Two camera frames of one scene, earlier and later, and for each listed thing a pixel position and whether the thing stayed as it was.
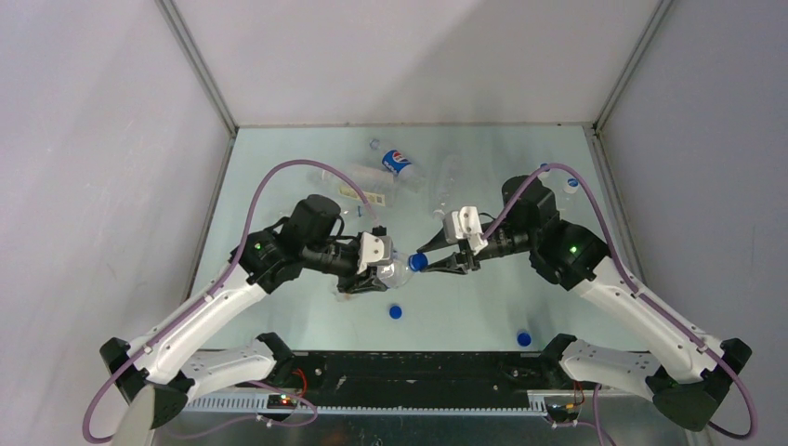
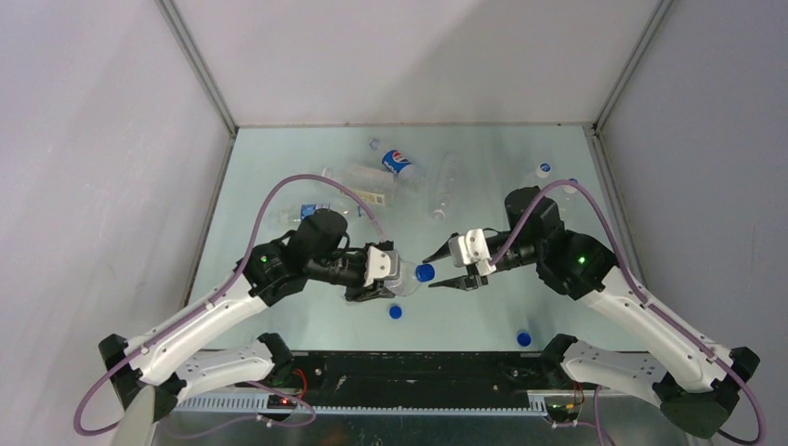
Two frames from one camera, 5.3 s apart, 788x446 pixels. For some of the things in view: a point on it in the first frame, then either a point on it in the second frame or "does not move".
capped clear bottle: x=545 y=170 does not move
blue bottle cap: x=524 y=339 does not move
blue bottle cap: x=395 y=312 does not move
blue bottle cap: x=418 y=261 → x=425 y=272
